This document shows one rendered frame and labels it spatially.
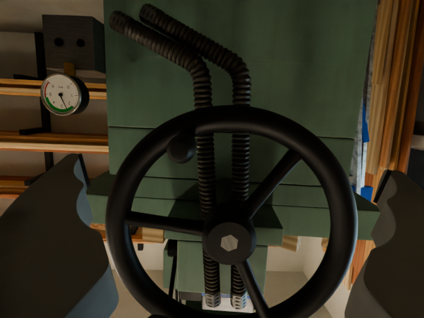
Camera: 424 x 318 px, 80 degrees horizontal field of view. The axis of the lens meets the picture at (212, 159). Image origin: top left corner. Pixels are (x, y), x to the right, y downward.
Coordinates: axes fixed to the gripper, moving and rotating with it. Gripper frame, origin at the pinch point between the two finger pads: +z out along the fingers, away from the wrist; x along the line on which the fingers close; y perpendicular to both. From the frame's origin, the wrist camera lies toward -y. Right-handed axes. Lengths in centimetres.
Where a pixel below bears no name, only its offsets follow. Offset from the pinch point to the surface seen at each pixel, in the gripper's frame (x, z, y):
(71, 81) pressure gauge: -23.3, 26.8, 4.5
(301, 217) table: 15.2, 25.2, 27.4
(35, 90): -167, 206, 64
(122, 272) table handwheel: -11.2, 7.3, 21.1
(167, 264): -17, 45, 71
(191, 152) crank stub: -2.9, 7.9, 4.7
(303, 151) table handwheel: 8.1, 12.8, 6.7
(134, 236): -84, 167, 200
